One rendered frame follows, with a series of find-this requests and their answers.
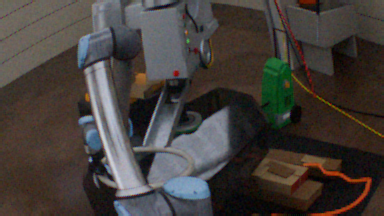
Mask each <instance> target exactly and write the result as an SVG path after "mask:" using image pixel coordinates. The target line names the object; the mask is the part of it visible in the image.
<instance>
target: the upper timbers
mask: <svg viewBox="0 0 384 216"><path fill-rule="evenodd" d="M271 160H272V159H267V158H264V159H263V160H262V162H261V163H260V165H263V166H264V165H265V164H267V163H268V162H269V161H271ZM272 161H273V162H274V160H272ZM275 162H277V163H280V164H281V165H285V166H287V167H289V168H292V169H294V170H296V172H294V173H293V174H292V175H290V177H288V178H283V177H280V176H277V175H276V174H273V173H271V172H268V171H267V172H266V173H264V174H263V175H262V177H261V178H257V177H252V176H249V177H248V179H247V180H246V181H245V183H244V185H249V186H253V187H257V188H262V189H265V190H269V191H273V192H277V193H278V192H279V193H280V194H281V193H282V194H283V195H284V194H286V195H289V196H290V195H292V194H293V193H294V192H295V190H297V189H298V188H299V186H301V184H303V183H304V181H305V180H306V179H307V177H308V170H309V168H308V167H307V168H306V167H304V166H303V167H301V166H298V165H293V164H288V163H284V162H279V161H277V160H275Z"/></svg>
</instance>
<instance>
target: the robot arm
mask: <svg viewBox="0 0 384 216"><path fill-rule="evenodd" d="M140 40H141V38H140V37H139V35H138V33H137V32H135V30H133V29H132V28H129V26H127V27H126V26H125V25H120V24H119V25H113V26H110V27H108V28H106V29H103V30H99V31H96V32H94V33H92V34H89V35H86V36H84V37H82V38H81V39H80V40H79V43H78V50H77V51H78V55H77V58H78V67H79V69H80V68H82V67H83V72H84V75H85V80H86V86H87V92H88V95H89V101H90V106H91V110H92V112H93V116H86V117H81V118H80V119H79V128H80V132H81V135H82V140H83V145H84V148H85V151H86V153H87V154H88V156H91V159H92V161H91V162H90V173H91V175H92V177H93V179H94V182H95V184H96V186H97V187H98V188H99V183H98V178H97V177H98V175H101V176H104V177H105V178H106V179H108V180H109V175H108V171H107V168H106V167H105V166H104V165H103V161H101V160H100V159H99V156H98V154H99V155H100V152H99V150H101V148H103V152H104V154H105V157H106V160H107V163H108V166H109V169H110V171H111V175H112V177H113V179H114V181H115V183H116V185H117V188H118V190H117V193H116V198H117V201H115V202H114V207H115V209H116V210H117V212H118V214H119V216H213V213H212V208H211V206H212V203H211V198H210V192H209V191H210V190H209V187H208V185H207V183H206V182H205V181H202V180H201V179H199V178H196V177H185V176H183V177H179V178H173V179H169V180H168V181H166V182H165V183H163V186H162V187H163V191H160V192H156V191H155V188H154V187H152V186H149V185H148V184H146V182H145V179H144V176H143V174H142V170H141V168H140V165H139V162H138V160H137V158H136V156H135V153H134V150H133V147H132V144H131V140H130V138H131V137H132V136H133V132H132V124H131V121H130V118H129V100H130V93H131V88H132V77H133V66H134V62H135V58H136V57H137V56H138V54H139V53H140V51H141V41H140ZM110 57H112V58H113V67H111V59H110Z"/></svg>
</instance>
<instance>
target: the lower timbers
mask: <svg viewBox="0 0 384 216"><path fill-rule="evenodd" d="M306 155H308V154H306ZM304 156H305V154H303V153H301V154H300V153H297V152H296V153H294V152H291V151H290V152H288V151H285V150H283V151H282V150H279V149H272V148H269V154H268V155H266V157H265V158H267V159H272V160H274V161H275V160H277V161H279V162H284V163H288V164H293V165H298V166H301V167H303V165H304V163H301V162H300V161H301V160H302V159H303V158H304ZM308 156H312V157H317V158H320V159H324V160H326V162H325V163H324V164H323V166H321V167H322V168H323V169H324V170H326V171H330V172H331V171H332V172H339V171H340V169H341V163H342V161H341V160H337V159H331V158H326V157H324V158H323V157H318V156H313V155H308ZM304 167H306V168H307V167H308V166H304ZM308 168H309V170H308V175H310V176H314V177H315V176H316V177H320V178H321V177H323V178H326V179H327V178H329V179H330V178H331V179H334V178H336V176H335V175H327V174H326V175H325V174H323V172H322V170H321V168H319V167H316V166H309V167H308ZM322 186H323V183H319V182H316V181H311V180H308V179H306V180H305V181H304V183H303V184H301V186H299V188H298V189H297V190H295V192H294V193H293V194H292V195H290V196H289V195H286V194H284V195H283V194H282V193H281V194H280V193H279V192H278V193H277V192H273V191H269V190H265V189H262V188H257V187H253V186H249V185H244V184H243V185H242V186H241V187H240V188H239V189H238V191H237V193H239V194H240V193H241V194H243V195H247V196H250V197H254V198H257V199H261V200H265V201H268V202H273V203H276V204H279V205H282V206H283V205H284V206H287V207H288V206H289V207H291V208H294V209H295V208H296V209H298V210H299V209H300V210H302V211H305V210H306V209H308V208H309V207H310V206H311V205H312V204H313V202H314V201H315V200H316V199H317V198H318V197H320V195H321V192H322Z"/></svg>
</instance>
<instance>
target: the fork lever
mask: <svg viewBox="0 0 384 216"><path fill-rule="evenodd" d="M195 70H196V67H195V68H194V70H193V71H192V72H191V74H190V75H189V77H187V78H186V81H185V84H184V87H183V90H182V93H181V96H180V99H179V102H178V103H177V104H164V103H165V101H166V98H167V95H168V91H167V87H166V84H167V83H168V80H166V81H165V85H164V87H163V90H162V92H161V95H160V98H159V100H158V103H157V105H156V108H155V111H154V113H153V116H152V119H151V124H150V126H149V129H148V132H147V133H146V136H145V138H144V144H143V147H144V148H146V147H147V146H164V148H166V147H167V146H168V147H171V144H172V141H173V137H174V134H175V131H176V128H177V125H178V122H179V119H180V116H181V113H182V110H183V107H184V104H185V101H186V98H187V95H188V92H189V89H190V86H191V84H192V79H193V76H194V73H195Z"/></svg>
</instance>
